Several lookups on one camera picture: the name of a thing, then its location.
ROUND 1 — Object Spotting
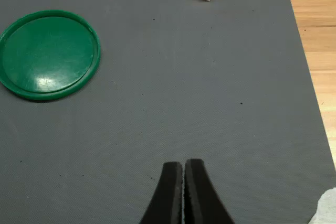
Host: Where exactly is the round green plastic lid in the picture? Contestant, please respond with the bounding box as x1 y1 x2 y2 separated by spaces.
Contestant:
0 9 101 102

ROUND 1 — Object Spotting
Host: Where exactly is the dark grey mat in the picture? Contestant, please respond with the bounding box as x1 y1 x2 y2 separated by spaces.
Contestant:
0 0 336 224

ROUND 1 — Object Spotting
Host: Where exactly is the white tape strip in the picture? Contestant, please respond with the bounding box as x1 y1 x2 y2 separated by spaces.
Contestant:
306 186 336 224

